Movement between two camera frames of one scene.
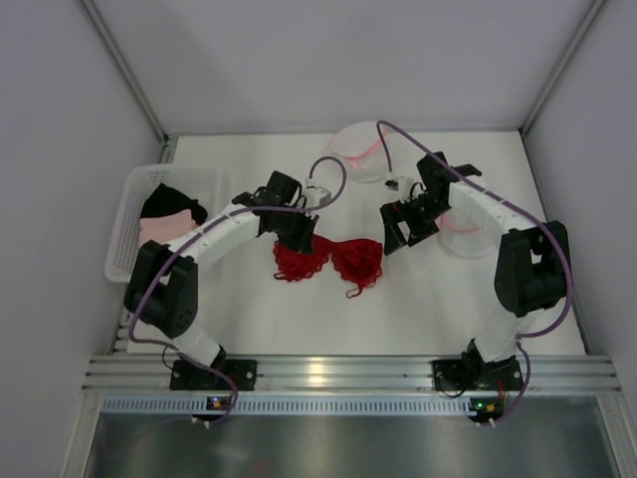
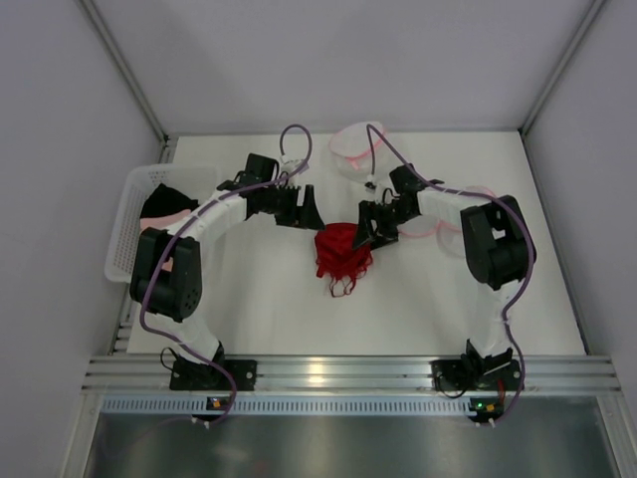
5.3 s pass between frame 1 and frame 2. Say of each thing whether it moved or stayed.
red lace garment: moved
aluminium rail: stayed
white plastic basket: stayed
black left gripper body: moved
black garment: stayed
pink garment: stayed
